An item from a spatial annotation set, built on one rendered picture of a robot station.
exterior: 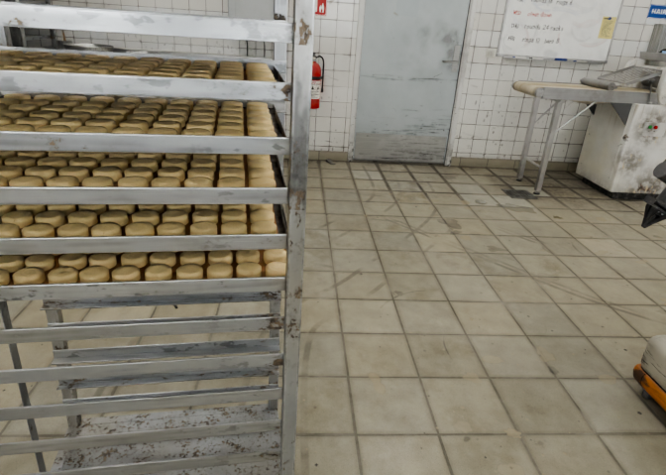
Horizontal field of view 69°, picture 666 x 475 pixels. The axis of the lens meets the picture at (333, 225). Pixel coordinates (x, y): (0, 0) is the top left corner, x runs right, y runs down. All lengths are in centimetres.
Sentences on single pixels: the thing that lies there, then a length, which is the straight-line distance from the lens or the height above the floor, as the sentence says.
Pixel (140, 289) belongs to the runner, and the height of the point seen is 87.
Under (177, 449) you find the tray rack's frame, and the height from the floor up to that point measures 15.
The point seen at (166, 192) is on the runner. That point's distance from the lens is 87.
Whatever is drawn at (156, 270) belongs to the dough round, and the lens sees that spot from 99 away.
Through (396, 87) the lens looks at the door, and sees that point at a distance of 503.
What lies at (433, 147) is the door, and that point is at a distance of 523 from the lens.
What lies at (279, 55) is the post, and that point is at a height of 126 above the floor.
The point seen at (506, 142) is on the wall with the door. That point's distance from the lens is 545.
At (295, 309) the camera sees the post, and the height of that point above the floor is 83.
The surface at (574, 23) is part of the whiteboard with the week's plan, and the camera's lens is 552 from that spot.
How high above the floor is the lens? 134
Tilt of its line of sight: 23 degrees down
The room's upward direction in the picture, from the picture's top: 4 degrees clockwise
